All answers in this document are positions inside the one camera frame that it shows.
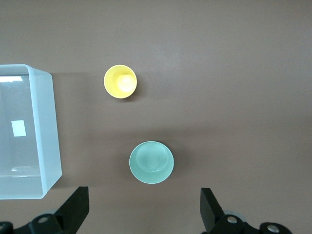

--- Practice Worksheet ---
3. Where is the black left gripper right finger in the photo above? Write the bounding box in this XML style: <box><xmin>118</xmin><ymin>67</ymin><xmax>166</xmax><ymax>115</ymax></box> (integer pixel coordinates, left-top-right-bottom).
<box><xmin>200</xmin><ymin>187</ymin><xmax>293</xmax><ymax>234</ymax></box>

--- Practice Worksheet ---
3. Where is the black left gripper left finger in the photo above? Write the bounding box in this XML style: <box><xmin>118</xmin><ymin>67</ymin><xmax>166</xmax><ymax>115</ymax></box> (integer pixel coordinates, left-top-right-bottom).
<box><xmin>0</xmin><ymin>186</ymin><xmax>90</xmax><ymax>234</ymax></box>

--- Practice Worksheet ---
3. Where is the mint green bowl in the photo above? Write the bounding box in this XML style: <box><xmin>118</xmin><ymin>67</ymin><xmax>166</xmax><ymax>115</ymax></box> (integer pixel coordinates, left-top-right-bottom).
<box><xmin>129</xmin><ymin>140</ymin><xmax>175</xmax><ymax>184</ymax></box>

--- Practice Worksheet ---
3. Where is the yellow plastic cup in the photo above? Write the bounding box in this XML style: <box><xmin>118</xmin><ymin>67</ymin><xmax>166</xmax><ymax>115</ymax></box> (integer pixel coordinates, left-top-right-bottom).
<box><xmin>103</xmin><ymin>64</ymin><xmax>138</xmax><ymax>99</ymax></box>

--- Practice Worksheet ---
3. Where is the translucent clear plastic bin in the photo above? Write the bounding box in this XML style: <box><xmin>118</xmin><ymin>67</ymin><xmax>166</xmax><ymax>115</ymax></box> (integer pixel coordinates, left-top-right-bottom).
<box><xmin>0</xmin><ymin>64</ymin><xmax>62</xmax><ymax>200</ymax></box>

